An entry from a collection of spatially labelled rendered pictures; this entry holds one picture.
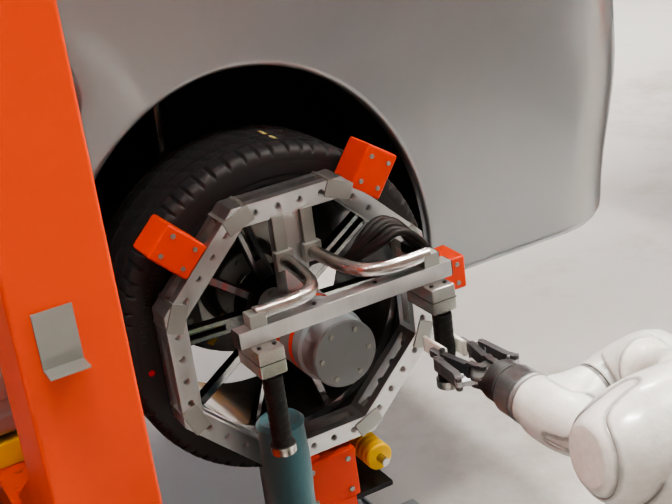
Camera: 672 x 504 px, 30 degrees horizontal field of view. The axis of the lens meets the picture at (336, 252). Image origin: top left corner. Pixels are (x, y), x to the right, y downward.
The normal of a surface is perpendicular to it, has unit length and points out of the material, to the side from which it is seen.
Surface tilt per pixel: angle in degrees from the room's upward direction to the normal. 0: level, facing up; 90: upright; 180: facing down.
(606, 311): 0
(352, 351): 90
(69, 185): 90
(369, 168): 90
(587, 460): 84
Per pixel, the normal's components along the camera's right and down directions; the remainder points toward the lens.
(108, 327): 0.48, 0.28
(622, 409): -0.29, -0.66
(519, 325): -0.12, -0.92
